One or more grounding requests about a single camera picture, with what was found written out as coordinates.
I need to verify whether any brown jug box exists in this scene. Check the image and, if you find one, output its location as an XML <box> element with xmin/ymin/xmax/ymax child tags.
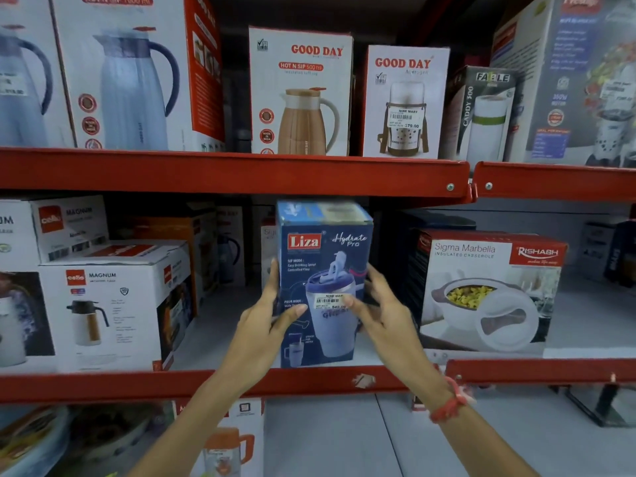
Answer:
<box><xmin>248</xmin><ymin>26</ymin><xmax>355</xmax><ymax>157</ymax></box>

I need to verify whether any white orange jug box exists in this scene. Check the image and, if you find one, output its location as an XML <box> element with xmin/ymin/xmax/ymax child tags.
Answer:
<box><xmin>171</xmin><ymin>397</ymin><xmax>265</xmax><ymax>477</ymax></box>

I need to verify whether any short red shelf beam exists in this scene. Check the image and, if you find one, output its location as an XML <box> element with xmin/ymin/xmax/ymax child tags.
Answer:
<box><xmin>444</xmin><ymin>358</ymin><xmax>636</xmax><ymax>386</ymax></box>
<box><xmin>472</xmin><ymin>161</ymin><xmax>636</xmax><ymax>203</ymax></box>

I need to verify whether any long red shelf beam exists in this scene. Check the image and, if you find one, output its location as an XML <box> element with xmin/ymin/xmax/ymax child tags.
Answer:
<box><xmin>0</xmin><ymin>146</ymin><xmax>474</xmax><ymax>205</ymax></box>
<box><xmin>0</xmin><ymin>365</ymin><xmax>444</xmax><ymax>406</ymax></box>

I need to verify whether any white lunch carrier box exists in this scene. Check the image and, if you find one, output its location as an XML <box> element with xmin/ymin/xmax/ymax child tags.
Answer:
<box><xmin>361</xmin><ymin>44</ymin><xmax>451</xmax><ymax>160</ymax></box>

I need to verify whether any person's left hand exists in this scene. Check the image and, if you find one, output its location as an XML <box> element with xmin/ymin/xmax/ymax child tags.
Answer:
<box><xmin>218</xmin><ymin>258</ymin><xmax>309</xmax><ymax>396</ymax></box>

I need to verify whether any person's right hand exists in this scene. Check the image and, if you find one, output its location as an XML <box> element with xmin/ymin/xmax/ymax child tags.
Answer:
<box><xmin>342</xmin><ymin>263</ymin><xmax>446</xmax><ymax>399</ymax></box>

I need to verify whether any dark flask box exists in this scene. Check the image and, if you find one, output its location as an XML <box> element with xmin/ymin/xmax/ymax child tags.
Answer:
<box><xmin>439</xmin><ymin>65</ymin><xmax>517</xmax><ymax>163</ymax></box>

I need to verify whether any person's right forearm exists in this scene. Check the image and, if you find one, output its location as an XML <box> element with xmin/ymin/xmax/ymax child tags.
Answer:
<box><xmin>413</xmin><ymin>376</ymin><xmax>541</xmax><ymax>477</ymax></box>

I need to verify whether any person's left forearm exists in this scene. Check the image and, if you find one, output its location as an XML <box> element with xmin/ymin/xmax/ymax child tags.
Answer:
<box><xmin>127</xmin><ymin>368</ymin><xmax>264</xmax><ymax>477</ymax></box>

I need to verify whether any white dark jug box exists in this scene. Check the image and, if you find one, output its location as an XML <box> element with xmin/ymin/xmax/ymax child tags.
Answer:
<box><xmin>216</xmin><ymin>206</ymin><xmax>247</xmax><ymax>287</ymax></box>

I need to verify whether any small white box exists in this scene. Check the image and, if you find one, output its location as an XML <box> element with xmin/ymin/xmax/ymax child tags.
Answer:
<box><xmin>575</xmin><ymin>222</ymin><xmax>617</xmax><ymax>282</ymax></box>

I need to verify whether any white printed flask box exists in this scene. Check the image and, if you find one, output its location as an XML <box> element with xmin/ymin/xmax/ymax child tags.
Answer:
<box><xmin>0</xmin><ymin>199</ymin><xmax>59</xmax><ymax>376</ymax></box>

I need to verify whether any large blue jug box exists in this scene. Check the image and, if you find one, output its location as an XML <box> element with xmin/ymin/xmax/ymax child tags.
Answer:
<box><xmin>49</xmin><ymin>0</ymin><xmax>226</xmax><ymax>153</ymax></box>

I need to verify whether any casserole pack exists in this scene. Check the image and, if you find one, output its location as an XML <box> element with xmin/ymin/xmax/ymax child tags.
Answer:
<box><xmin>0</xmin><ymin>405</ymin><xmax>71</xmax><ymax>477</ymax></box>

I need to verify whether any white casserole box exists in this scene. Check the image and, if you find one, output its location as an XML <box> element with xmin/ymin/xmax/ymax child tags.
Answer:
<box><xmin>406</xmin><ymin>228</ymin><xmax>569</xmax><ymax>357</ymax></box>

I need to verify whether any narrow white box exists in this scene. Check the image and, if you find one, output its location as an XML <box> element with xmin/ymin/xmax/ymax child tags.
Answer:
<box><xmin>260</xmin><ymin>217</ymin><xmax>278</xmax><ymax>293</ymax></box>

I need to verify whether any grey mixer grinder box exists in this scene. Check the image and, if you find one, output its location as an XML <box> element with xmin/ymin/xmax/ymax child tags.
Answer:
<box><xmin>489</xmin><ymin>0</ymin><xmax>636</xmax><ymax>169</ymax></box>

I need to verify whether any red thread bracelet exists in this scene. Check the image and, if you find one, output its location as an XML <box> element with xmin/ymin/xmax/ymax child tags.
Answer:
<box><xmin>428</xmin><ymin>376</ymin><xmax>477</xmax><ymax>425</ymax></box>

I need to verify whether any blue tumbler box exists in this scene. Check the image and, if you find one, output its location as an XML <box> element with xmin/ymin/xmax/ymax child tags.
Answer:
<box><xmin>276</xmin><ymin>199</ymin><xmax>375</xmax><ymax>369</ymax></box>

